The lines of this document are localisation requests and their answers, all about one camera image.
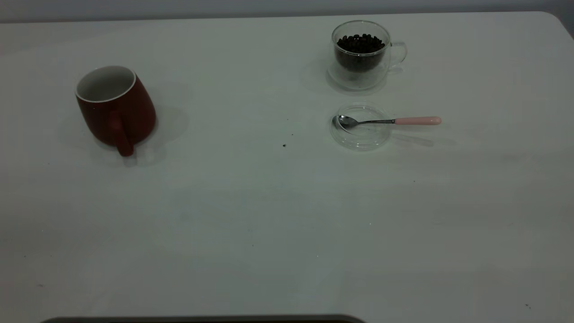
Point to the dark coffee beans pile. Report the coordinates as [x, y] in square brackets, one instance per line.
[360, 49]

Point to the red ceramic mug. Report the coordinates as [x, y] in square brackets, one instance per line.
[125, 112]

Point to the clear double-wall glass cup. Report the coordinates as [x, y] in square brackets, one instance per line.
[379, 74]

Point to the clear round glass lid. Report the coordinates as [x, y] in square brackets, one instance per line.
[363, 139]

